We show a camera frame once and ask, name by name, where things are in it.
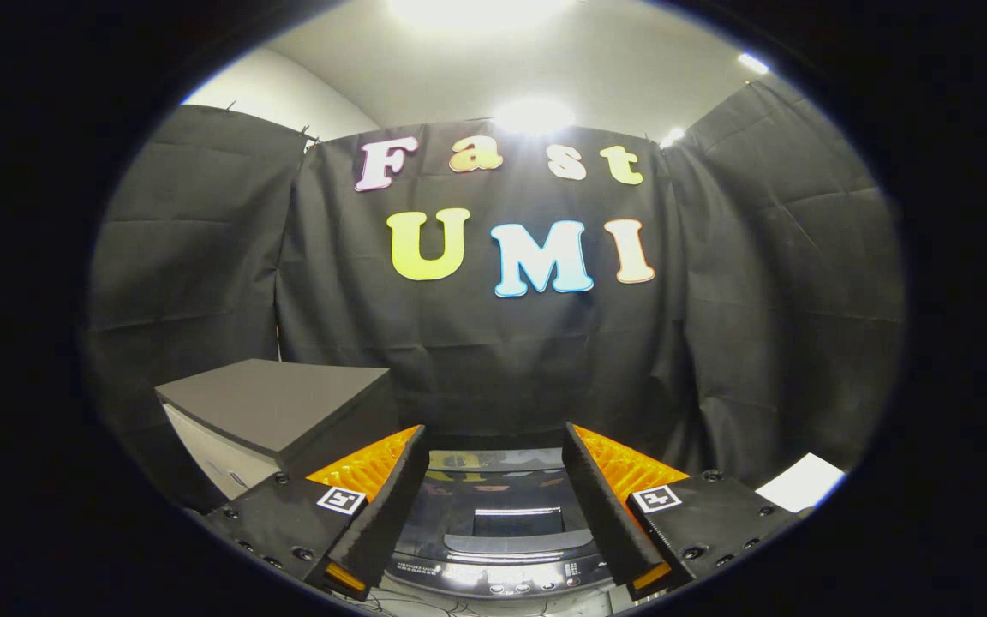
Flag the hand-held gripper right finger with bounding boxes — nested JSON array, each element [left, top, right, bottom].
[[562, 422, 804, 602]]

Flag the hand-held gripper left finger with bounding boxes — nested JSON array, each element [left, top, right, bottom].
[[202, 424, 428, 601]]

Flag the grey washing machine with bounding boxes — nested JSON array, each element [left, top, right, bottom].
[[386, 446, 623, 601]]

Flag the grey cabinet with dark top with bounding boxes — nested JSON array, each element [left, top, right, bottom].
[[155, 358, 400, 502]]

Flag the black backdrop cloth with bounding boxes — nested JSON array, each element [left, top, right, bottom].
[[87, 77, 906, 506]]

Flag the white flat board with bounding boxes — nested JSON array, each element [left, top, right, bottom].
[[755, 452, 847, 515]]

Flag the large ceiling light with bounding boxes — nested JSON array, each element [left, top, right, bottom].
[[386, 0, 580, 31]]

